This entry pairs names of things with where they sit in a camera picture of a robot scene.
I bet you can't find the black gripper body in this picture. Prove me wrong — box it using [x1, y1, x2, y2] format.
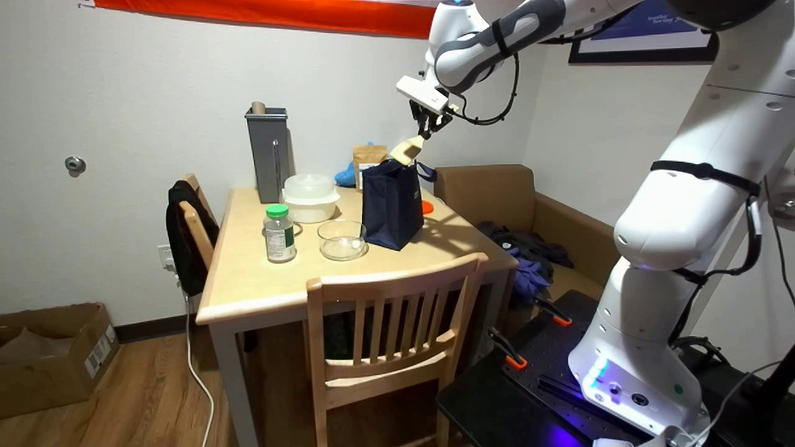
[396, 78, 456, 124]

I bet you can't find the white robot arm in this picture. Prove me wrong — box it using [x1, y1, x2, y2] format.
[396, 0, 795, 446]

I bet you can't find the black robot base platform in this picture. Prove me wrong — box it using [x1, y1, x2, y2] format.
[437, 290, 795, 447]

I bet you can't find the dark navy tote bag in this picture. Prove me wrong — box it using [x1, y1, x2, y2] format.
[362, 160, 421, 252]

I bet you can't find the blue plastic bag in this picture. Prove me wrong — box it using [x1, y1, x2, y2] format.
[335, 165, 358, 190]

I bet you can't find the orange round silicone mat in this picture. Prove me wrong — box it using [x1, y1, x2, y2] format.
[419, 202, 434, 216]

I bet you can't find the white plastic bowl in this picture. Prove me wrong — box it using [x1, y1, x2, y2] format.
[282, 174, 340, 225]

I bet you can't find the grey plastic bin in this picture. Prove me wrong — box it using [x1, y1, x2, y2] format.
[245, 103, 294, 204]

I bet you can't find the clear glass bowl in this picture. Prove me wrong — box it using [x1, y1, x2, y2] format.
[319, 237, 368, 262]

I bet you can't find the purple clothes pile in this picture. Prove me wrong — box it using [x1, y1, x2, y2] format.
[478, 222, 574, 309]

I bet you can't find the green lid glass jar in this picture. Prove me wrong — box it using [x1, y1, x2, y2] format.
[263, 204, 294, 263]

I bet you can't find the wooden dining table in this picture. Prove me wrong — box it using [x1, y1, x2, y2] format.
[195, 190, 517, 447]

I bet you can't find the wooden chair near side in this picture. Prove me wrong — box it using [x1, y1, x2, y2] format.
[304, 254, 486, 447]

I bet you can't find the wooden chair with jacket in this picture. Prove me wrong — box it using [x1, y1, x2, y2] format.
[164, 177, 217, 319]

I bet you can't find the cardboard box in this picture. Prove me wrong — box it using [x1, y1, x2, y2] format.
[0, 304, 116, 417]

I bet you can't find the red wall banner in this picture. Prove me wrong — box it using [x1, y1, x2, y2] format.
[93, 0, 437, 41]

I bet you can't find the framed wall picture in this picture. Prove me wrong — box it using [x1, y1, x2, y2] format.
[569, 0, 717, 66]

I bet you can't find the white power cable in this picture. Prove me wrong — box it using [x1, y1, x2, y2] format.
[168, 246, 217, 447]

